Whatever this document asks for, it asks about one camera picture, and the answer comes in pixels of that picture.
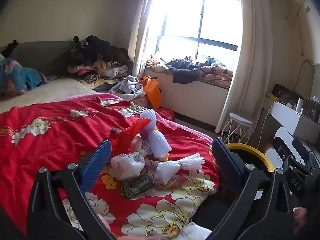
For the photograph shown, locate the cream curtain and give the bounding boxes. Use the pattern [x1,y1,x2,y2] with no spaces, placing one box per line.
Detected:
[127,0,160,78]
[215,0,278,134]

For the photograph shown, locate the black cloth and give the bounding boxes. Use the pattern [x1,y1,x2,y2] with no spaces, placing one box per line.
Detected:
[0,39,19,57]

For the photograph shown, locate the dark jackets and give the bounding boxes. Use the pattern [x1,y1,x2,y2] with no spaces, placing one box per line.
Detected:
[165,57,215,84]

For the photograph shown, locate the teal floral quilt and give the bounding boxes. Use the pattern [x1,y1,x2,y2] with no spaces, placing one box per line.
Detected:
[0,57,50,95]

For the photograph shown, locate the dark bag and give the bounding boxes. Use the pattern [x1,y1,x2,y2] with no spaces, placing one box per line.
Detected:
[272,84,298,103]

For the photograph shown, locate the shiny red plastic wrapper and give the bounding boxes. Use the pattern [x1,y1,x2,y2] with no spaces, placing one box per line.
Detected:
[111,118,152,157]

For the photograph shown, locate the red floral blanket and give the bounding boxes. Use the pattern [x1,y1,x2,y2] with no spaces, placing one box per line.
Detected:
[0,94,220,240]

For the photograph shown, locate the white window seat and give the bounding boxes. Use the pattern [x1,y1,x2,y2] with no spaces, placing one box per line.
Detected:
[145,65,233,130]

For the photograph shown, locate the red plastic bag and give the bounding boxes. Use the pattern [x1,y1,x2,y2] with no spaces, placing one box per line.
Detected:
[157,107,175,122]

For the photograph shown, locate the pink floral bag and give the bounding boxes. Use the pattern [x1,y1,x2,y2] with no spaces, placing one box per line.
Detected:
[130,90,150,108]

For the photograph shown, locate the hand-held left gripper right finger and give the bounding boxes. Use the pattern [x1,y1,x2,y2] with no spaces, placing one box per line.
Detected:
[207,137,296,240]

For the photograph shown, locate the white cable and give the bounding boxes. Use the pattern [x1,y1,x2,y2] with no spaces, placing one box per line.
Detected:
[257,102,273,143]

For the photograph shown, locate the dark box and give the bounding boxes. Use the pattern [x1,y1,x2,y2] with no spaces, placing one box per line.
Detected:
[304,97,320,124]

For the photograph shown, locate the orange bag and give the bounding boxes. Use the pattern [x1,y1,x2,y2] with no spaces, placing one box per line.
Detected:
[140,75,162,108]

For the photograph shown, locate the large white foam net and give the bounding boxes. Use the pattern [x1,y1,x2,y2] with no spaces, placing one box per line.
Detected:
[140,109,173,160]

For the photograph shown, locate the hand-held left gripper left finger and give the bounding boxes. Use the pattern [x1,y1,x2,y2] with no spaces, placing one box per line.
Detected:
[26,139,118,240]

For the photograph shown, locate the bundled white foam net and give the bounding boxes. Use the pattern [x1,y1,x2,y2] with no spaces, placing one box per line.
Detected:
[156,154,205,183]

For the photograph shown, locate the grey bed headboard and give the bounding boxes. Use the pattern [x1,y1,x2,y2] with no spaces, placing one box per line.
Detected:
[0,41,133,78]

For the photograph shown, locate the person's right hand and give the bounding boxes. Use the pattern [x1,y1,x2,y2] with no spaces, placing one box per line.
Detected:
[292,206,320,240]

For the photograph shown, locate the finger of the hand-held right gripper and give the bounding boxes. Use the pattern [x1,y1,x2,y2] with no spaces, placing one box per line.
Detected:
[272,136,292,162]
[291,138,312,162]

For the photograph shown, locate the white wire stool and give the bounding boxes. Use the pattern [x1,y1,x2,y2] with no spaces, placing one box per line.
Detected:
[220,112,254,145]

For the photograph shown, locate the pile of clothes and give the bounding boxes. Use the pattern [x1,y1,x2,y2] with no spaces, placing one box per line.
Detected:
[67,35,133,85]

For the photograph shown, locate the beige bed mattress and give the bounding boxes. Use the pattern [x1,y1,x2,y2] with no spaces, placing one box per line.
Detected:
[0,76,100,115]

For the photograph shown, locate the yellow white snack bag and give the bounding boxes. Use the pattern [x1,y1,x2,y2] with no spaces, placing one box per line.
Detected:
[111,140,150,181]

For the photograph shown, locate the grey white garment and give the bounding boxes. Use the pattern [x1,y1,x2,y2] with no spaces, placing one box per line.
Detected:
[109,75,143,94]

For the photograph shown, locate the dark green packet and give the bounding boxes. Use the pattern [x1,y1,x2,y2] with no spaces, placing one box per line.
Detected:
[121,174,156,199]

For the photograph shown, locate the dark framed window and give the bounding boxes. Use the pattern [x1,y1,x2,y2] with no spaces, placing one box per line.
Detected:
[150,0,242,63]

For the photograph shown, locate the orange patterned blanket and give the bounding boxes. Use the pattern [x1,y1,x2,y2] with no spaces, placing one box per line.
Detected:
[200,64,234,85]

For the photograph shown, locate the white desk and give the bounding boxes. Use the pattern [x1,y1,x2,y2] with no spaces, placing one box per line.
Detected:
[262,97,320,143]

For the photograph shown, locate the yellow rimmed black bin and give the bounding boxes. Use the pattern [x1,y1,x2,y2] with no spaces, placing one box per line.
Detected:
[225,142,275,173]

